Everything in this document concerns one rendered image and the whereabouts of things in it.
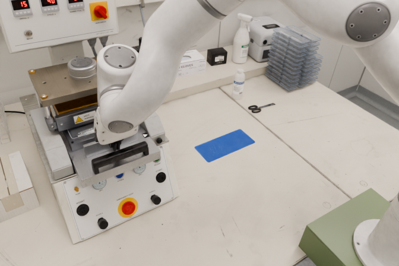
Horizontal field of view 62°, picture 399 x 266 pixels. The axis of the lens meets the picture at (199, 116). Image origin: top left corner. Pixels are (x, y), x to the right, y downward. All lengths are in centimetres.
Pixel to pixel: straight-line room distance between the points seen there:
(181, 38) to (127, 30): 108
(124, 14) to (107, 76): 99
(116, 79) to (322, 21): 37
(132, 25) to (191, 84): 40
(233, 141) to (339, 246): 56
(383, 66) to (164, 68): 36
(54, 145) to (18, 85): 72
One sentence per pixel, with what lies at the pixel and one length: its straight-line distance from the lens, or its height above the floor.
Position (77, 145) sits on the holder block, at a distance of 95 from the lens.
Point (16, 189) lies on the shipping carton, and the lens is 110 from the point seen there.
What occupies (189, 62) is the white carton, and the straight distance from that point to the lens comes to 159.
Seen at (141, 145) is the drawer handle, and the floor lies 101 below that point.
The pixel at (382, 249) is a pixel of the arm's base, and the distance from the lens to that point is 96.
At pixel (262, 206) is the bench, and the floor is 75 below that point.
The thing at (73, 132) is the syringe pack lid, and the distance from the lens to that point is 97.
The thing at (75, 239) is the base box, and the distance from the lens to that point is 103.
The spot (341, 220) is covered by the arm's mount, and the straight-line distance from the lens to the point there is 103.
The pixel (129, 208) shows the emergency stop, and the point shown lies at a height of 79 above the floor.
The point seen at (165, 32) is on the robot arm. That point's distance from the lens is 57.
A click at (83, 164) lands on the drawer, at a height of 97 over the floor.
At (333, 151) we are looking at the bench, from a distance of 139.
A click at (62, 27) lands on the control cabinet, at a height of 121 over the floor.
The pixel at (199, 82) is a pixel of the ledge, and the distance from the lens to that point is 157.
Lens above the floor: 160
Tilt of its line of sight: 36 degrees down
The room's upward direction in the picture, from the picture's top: 4 degrees clockwise
